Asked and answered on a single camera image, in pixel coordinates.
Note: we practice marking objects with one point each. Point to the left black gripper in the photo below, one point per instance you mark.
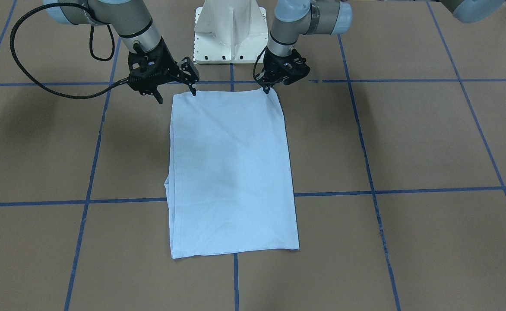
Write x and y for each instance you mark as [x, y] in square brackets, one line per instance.
[271, 60]

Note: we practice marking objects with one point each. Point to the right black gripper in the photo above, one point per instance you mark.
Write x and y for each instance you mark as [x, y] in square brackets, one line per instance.
[169, 61]

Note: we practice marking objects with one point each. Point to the light blue t-shirt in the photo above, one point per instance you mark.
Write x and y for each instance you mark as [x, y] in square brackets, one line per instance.
[229, 186]

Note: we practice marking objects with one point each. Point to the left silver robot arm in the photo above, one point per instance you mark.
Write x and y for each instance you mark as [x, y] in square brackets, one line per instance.
[294, 18]

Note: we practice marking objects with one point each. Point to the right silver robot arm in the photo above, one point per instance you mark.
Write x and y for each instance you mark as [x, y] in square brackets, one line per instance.
[131, 19]

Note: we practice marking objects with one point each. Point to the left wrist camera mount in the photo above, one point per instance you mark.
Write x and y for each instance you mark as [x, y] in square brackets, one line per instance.
[291, 68]

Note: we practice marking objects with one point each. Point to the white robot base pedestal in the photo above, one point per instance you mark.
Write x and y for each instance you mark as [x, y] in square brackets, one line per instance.
[229, 31]

